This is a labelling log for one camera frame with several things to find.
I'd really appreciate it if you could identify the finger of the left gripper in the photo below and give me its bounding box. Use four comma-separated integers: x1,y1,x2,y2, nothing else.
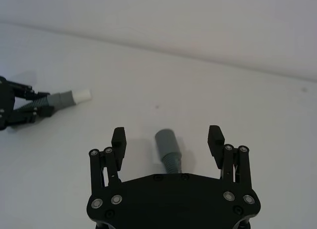
6,105,55,128
7,81,52,101

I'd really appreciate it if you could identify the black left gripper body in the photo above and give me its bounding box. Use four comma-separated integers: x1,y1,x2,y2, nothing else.
0,75,15,131

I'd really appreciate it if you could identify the grey hose with white tip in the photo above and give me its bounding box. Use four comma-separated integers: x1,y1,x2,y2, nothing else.
14,89,92,115

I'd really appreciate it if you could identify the white table cloth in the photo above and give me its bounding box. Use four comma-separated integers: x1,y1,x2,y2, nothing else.
0,21,317,229

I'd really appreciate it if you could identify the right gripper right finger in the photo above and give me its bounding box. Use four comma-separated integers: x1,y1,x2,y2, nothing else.
207,125,253,190

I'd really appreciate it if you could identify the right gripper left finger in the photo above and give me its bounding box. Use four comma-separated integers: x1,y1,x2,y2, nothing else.
88,127,128,193

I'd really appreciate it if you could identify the grey ribbed hose end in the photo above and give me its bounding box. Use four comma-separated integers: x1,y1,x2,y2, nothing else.
154,128,184,176

